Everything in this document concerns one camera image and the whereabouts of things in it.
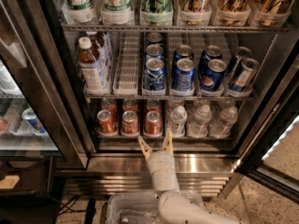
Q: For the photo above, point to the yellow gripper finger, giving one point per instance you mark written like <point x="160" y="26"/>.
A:
<point x="145" y="148"/>
<point x="168" y="143"/>

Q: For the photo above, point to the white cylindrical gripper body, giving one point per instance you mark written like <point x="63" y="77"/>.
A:
<point x="161" y="161"/>

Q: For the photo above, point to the red coke can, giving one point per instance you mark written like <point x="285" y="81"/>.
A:
<point x="129" y="122"/>
<point x="153" y="123"/>

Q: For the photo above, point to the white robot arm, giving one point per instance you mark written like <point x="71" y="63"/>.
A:
<point x="206" y="217"/>

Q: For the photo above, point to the red can back right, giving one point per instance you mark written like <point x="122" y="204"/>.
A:
<point x="154" y="105"/>

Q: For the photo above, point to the orange soda can front left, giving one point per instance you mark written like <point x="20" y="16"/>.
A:
<point x="106" y="122"/>

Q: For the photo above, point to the stainless steel fridge base grille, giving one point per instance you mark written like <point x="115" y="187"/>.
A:
<point x="109" y="185"/>

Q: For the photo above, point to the red can back middle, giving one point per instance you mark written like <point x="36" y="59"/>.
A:
<point x="129" y="105"/>

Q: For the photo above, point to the red can back left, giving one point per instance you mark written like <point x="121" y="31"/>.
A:
<point x="110" y="105"/>

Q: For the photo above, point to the blue can front left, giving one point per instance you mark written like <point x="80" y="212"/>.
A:
<point x="154" y="75"/>

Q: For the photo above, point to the blue pepsi can front middle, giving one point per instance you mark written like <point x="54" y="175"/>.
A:
<point x="183" y="75"/>

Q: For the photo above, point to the blue pepsi can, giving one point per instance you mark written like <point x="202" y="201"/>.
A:
<point x="183" y="75"/>
<point x="213" y="75"/>
<point x="181" y="52"/>
<point x="209" y="53"/>

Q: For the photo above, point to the blue pepsi can front right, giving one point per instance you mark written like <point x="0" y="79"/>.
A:
<point x="213" y="75"/>

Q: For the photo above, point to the blue pepsi can back middle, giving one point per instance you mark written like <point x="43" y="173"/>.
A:
<point x="181" y="52"/>

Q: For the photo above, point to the blue can second row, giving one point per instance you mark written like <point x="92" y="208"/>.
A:
<point x="154" y="51"/>

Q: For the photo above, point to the red bull can front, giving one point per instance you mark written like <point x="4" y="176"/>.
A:
<point x="244" y="73"/>

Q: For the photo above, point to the red bull can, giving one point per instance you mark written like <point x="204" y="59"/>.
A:
<point x="244" y="73"/>
<point x="239" y="54"/>

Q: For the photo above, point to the blue pepsi can back right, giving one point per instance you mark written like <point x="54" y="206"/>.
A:
<point x="209" y="53"/>

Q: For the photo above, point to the fridge door right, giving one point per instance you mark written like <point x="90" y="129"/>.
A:
<point x="274" y="161"/>

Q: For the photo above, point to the blue can third row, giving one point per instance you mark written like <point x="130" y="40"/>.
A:
<point x="154" y="38"/>

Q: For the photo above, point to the fridge glass door left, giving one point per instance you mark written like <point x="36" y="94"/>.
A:
<point x="38" y="72"/>

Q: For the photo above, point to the red bull can back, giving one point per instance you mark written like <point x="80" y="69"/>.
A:
<point x="239" y="54"/>

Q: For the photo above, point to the blue white can behind glass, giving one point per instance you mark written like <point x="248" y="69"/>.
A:
<point x="31" y="118"/>

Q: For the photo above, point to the gold tall can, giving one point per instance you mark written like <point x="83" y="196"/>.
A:
<point x="232" y="12"/>
<point x="269" y="13"/>
<point x="193" y="12"/>

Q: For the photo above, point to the white orange tall can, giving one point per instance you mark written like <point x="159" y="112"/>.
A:
<point x="117" y="12"/>

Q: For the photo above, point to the green tall can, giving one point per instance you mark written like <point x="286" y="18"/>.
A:
<point x="156" y="12"/>

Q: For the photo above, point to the white tall can top left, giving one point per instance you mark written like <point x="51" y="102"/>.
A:
<point x="80" y="11"/>

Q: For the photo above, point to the clear water bottle left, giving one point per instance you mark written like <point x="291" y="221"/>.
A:
<point x="177" y="120"/>

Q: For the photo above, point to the clear water bottle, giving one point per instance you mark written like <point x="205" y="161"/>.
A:
<point x="197" y="127"/>
<point x="177" y="120"/>
<point x="221" y="126"/>

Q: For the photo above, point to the clear water bottle middle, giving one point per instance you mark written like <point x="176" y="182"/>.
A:
<point x="197" y="127"/>

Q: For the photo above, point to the clear water bottle right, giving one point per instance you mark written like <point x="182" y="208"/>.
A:
<point x="221" y="126"/>

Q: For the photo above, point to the clear plastic storage bin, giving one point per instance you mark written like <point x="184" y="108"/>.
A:
<point x="147" y="208"/>

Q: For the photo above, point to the iced tea bottle front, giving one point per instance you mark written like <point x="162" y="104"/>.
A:
<point x="93" y="70"/>

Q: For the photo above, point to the iced tea bottle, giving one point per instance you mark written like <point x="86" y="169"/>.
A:
<point x="102" y="41"/>
<point x="93" y="70"/>

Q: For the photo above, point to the iced tea bottle back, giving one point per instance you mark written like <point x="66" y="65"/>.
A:
<point x="102" y="41"/>

